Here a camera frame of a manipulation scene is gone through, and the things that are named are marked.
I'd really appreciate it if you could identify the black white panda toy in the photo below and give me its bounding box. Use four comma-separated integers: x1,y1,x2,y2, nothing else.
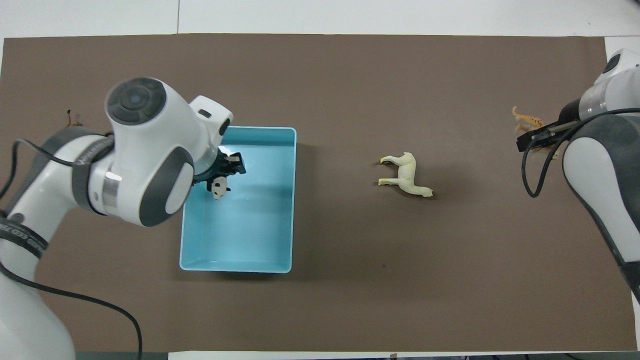
210,178,231,201

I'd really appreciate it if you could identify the cream white horse toy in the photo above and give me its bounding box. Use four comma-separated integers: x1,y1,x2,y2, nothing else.
378,152,434,199

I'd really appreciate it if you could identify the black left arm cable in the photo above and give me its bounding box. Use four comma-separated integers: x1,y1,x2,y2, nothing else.
0,131,144,360

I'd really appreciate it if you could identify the brown table mat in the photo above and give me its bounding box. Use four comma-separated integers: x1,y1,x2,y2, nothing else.
0,34,640,354

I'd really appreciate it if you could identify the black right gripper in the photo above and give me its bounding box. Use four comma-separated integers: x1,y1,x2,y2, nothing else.
516,99,584,152

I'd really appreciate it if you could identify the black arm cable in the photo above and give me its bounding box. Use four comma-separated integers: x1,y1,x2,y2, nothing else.
522,107,640,199
0,131,144,360

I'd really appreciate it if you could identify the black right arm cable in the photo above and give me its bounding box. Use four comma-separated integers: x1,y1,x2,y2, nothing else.
522,107,640,199

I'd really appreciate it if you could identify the light blue storage box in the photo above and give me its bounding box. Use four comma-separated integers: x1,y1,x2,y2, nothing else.
179,126,298,274

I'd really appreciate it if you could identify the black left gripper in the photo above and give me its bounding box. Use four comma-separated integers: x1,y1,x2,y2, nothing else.
192,146,247,194

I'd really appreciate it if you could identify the orange tiger toy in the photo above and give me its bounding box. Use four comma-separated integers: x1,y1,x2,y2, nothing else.
512,105,559,160

